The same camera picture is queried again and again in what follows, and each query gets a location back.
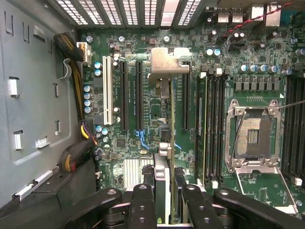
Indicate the silver chipset heatsink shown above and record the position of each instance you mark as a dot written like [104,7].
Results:
[133,171]

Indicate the grey power supply unit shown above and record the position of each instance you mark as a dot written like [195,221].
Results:
[35,71]

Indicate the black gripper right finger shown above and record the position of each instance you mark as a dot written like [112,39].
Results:
[197,210]

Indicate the black expansion slot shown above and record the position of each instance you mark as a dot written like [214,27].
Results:
[139,95]
[186,100]
[124,95]

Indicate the white expansion slot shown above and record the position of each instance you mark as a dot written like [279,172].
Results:
[108,95]

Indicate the CPU socket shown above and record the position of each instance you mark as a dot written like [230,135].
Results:
[252,133]

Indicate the green motherboard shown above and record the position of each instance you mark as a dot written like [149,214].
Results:
[188,152]

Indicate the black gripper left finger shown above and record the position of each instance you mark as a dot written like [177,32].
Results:
[143,207]

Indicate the white power connector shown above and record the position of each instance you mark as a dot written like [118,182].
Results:
[86,53]

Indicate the black RAM slot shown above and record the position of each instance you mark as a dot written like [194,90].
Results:
[209,131]
[287,124]
[293,124]
[215,131]
[300,124]
[221,131]

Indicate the black plastic shroud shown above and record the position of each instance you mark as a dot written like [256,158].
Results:
[47,207]

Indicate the metal socket cover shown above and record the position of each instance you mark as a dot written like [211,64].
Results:
[257,169]

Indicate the metal locking lever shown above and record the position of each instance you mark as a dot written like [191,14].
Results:
[237,138]
[291,105]

